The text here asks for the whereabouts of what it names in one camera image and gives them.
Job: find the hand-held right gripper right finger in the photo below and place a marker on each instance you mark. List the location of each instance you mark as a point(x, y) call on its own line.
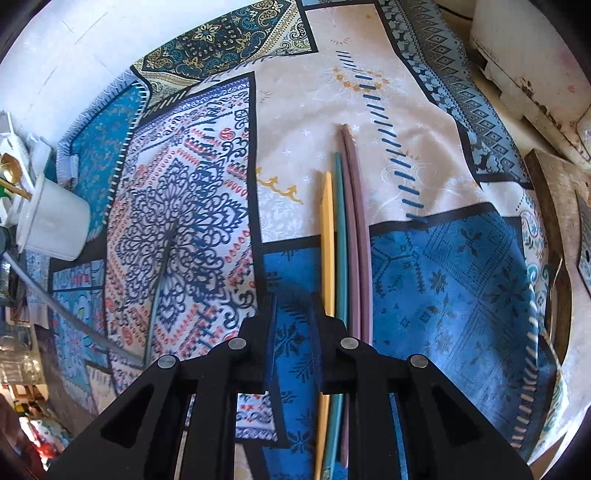
point(316, 341)

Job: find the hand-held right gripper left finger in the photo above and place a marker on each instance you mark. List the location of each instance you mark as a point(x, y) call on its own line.
point(270, 341)

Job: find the purple chopstick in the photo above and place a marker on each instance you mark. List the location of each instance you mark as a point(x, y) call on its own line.
point(352, 230)
point(364, 258)

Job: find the yellow chopstick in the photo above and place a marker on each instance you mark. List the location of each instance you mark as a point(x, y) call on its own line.
point(328, 240)

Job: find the teal chopstick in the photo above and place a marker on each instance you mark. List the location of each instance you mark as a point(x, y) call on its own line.
point(340, 240)

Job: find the white slender stick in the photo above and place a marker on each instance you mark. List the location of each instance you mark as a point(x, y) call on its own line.
point(69, 314)

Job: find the white plastic cup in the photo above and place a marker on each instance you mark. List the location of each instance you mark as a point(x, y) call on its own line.
point(55, 221)

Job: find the patterned blue patchwork mat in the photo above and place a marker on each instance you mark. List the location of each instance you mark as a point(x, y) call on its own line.
point(438, 286)

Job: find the wooden cutting board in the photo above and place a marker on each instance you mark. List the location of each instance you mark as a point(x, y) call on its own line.
point(558, 207)

